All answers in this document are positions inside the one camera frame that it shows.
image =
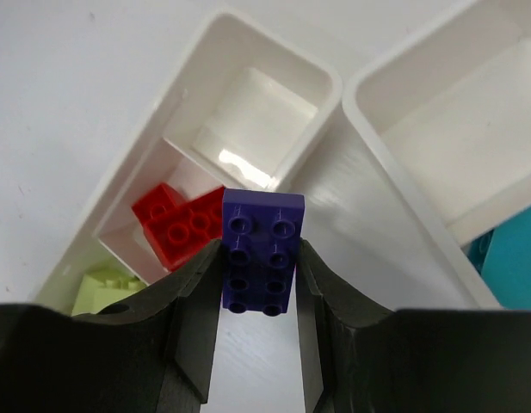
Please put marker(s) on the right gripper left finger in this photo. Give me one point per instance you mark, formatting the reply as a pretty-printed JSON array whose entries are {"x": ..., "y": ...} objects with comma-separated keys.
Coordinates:
[{"x": 150, "y": 352}]

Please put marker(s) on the teal frog lily brick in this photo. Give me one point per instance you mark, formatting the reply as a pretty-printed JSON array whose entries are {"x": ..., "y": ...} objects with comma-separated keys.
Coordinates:
[{"x": 502, "y": 257}]

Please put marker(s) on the lime brick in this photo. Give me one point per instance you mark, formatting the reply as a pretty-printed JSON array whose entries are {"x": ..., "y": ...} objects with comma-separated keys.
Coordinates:
[{"x": 100, "y": 288}]

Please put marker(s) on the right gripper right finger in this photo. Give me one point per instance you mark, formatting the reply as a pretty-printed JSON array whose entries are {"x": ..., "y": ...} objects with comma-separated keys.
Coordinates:
[{"x": 358, "y": 356}]

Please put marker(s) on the narrow white divided tray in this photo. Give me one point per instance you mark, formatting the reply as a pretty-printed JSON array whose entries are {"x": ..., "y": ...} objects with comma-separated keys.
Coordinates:
[{"x": 245, "y": 108}]

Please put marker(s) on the red brick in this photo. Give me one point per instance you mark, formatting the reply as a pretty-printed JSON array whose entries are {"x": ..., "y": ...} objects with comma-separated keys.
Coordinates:
[
  {"x": 178, "y": 233},
  {"x": 159, "y": 201}
]

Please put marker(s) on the wide white divided bin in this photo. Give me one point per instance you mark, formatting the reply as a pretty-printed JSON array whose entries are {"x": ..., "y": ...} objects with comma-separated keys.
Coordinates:
[{"x": 447, "y": 114}]

